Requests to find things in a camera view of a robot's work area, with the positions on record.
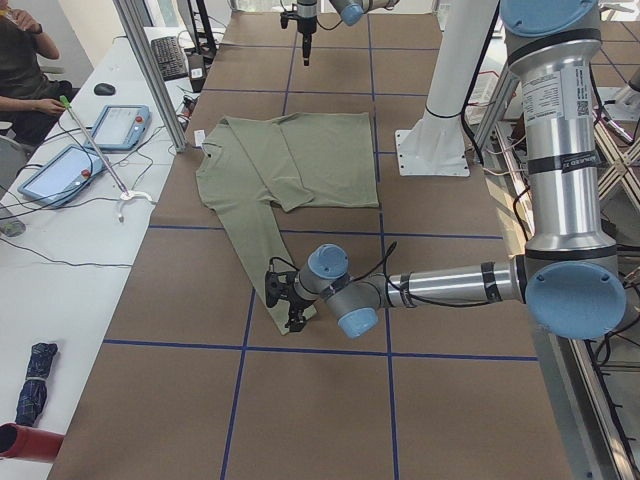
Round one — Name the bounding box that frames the metal rod green tip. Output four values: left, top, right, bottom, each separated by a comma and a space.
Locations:
59, 95, 155, 223

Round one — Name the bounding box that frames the aluminium frame post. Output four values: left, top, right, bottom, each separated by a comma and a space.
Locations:
113, 0, 187, 153

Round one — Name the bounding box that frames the green long-sleeve shirt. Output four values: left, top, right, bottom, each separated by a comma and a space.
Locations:
194, 112, 380, 334

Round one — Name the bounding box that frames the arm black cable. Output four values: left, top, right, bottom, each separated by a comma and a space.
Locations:
269, 241, 501, 309

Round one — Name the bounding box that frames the seated person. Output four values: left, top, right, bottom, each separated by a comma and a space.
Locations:
1, 1, 78, 146

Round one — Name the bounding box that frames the black computer mouse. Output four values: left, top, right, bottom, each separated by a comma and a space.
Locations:
93, 83, 116, 96

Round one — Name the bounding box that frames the blue teach pendant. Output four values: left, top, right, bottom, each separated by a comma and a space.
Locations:
18, 145, 104, 208
89, 105, 151, 152

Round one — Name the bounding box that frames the white shirt price tag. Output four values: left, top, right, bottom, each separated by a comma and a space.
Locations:
194, 129, 206, 148

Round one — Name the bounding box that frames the black keyboard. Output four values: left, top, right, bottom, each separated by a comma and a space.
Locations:
150, 36, 188, 81

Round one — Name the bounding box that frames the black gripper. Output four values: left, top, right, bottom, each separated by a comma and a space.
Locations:
285, 289, 318, 332
297, 16, 317, 65

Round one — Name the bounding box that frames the red cylinder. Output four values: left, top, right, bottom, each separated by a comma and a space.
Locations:
1, 423, 65, 463

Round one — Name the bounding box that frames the far blue teach pendant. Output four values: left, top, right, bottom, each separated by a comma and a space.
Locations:
89, 105, 151, 152

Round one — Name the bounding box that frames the near blue teach pendant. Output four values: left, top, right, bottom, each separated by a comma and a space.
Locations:
18, 145, 104, 208

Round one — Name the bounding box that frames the white central pillar base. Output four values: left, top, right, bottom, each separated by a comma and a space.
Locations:
396, 0, 499, 177

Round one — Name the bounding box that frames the folded dark blue umbrella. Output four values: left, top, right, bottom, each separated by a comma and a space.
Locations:
15, 342, 58, 427

